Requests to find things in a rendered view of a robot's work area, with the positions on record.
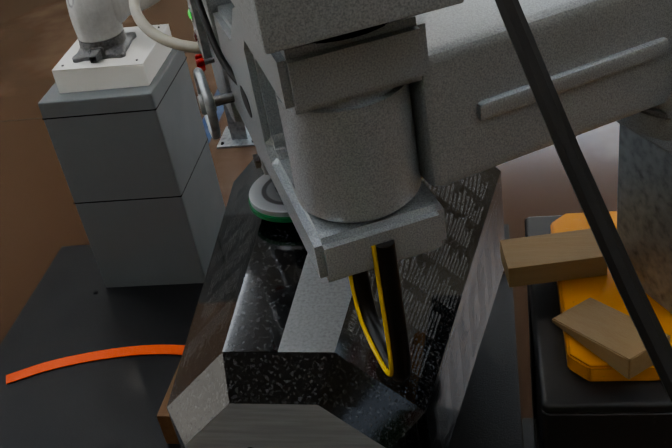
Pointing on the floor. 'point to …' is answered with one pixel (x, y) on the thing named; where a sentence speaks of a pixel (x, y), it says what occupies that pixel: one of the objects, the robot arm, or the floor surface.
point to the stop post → (234, 134)
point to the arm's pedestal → (140, 176)
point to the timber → (167, 417)
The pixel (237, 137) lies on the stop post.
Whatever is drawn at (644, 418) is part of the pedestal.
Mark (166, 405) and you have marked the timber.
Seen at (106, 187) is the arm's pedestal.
